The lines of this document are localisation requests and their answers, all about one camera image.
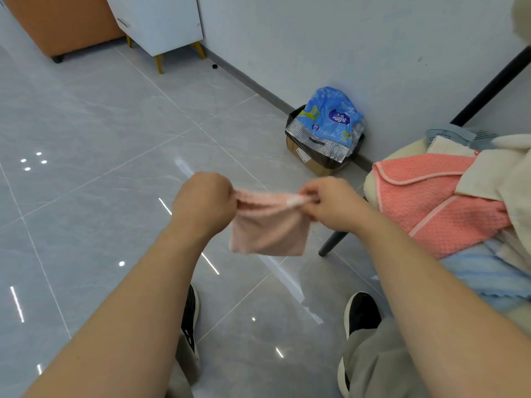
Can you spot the person's right black shoe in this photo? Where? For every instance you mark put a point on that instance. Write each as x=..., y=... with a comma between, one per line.
x=357, y=323

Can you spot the person's left black shoe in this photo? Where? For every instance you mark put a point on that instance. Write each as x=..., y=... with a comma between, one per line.
x=189, y=323

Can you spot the cream cloth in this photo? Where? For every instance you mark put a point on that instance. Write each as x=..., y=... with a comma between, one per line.
x=498, y=174

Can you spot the black chair leg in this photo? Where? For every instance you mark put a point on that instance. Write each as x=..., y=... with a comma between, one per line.
x=332, y=243

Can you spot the person's left hand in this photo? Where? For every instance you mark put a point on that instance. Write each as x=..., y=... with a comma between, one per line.
x=202, y=205

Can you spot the person's right forearm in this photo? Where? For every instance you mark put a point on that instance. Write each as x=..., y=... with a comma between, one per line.
x=439, y=319

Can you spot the black diagonal pole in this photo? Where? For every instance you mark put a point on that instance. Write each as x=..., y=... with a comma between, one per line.
x=493, y=86

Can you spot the blue plastic packaging bag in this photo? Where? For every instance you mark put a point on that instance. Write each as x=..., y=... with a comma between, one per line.
x=330, y=120

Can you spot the white cabinet with gold legs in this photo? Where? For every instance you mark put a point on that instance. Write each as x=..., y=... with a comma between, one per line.
x=155, y=20

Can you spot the coral pink waffle towel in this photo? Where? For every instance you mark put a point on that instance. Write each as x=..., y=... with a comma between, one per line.
x=435, y=203

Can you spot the cardboard box with black bag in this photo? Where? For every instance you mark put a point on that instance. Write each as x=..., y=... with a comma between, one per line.
x=315, y=155

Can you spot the person's right fingers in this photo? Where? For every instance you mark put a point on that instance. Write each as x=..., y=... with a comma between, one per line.
x=309, y=196

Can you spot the orange sofa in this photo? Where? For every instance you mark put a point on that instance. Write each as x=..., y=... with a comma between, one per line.
x=62, y=22

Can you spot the light blue towel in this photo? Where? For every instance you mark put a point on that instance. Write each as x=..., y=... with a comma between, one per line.
x=489, y=275

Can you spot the person's black shoe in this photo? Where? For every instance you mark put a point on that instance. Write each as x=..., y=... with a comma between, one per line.
x=357, y=323
x=189, y=323

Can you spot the person's right hand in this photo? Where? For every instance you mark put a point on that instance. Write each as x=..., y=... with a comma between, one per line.
x=337, y=204

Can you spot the small light pink cloth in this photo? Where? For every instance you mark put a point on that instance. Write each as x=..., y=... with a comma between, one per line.
x=269, y=227

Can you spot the person's left thumb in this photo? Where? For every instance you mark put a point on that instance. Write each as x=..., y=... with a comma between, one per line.
x=232, y=198

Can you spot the person's left forearm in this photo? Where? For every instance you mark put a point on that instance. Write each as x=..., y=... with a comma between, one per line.
x=124, y=319

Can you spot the grey patterned cloth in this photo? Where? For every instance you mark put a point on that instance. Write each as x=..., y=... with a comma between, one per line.
x=460, y=136

